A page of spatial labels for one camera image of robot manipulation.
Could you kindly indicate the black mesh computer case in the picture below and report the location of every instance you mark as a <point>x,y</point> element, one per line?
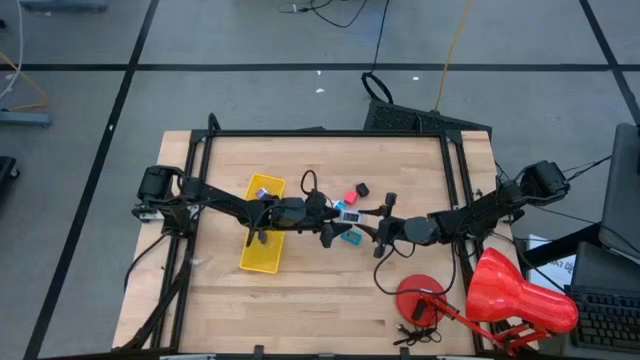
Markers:
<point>400,120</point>

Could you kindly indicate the red desk lamp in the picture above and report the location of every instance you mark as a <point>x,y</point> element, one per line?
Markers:
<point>500,290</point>

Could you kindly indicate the white paper sheet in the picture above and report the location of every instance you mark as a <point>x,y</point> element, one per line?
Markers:
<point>552,270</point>

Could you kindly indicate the black item with white band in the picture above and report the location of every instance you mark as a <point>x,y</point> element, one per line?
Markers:
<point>362,189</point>

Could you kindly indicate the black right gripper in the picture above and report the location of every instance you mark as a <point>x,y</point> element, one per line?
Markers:
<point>392,230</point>

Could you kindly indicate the yellow plastic basket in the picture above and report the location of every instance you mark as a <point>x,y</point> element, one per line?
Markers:
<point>274,185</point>
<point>260,257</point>

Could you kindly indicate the small red item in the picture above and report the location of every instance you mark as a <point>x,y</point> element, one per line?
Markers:
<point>351,197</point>

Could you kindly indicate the black monitor stand bar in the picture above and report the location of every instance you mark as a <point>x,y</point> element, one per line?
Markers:
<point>555,247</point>

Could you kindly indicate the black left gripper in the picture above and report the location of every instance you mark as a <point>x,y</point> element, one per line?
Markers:
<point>320,217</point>

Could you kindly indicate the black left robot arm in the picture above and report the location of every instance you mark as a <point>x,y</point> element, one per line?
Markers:
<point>220,195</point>

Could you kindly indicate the dark grey monitor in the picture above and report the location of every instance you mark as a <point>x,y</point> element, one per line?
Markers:
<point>622,200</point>

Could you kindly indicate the small purple item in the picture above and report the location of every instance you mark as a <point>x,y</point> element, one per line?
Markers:
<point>261,192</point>

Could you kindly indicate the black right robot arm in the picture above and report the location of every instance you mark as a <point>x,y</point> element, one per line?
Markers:
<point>475,215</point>

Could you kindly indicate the grey floor base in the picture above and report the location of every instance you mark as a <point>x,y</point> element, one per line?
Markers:
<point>25,119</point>

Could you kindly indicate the black laptop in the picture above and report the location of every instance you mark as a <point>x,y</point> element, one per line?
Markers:
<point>605,315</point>

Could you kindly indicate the black metal table frame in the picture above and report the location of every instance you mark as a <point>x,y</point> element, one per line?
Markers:
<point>325,133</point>

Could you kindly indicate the white staples box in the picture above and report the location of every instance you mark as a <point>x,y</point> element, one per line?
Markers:
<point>351,217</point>

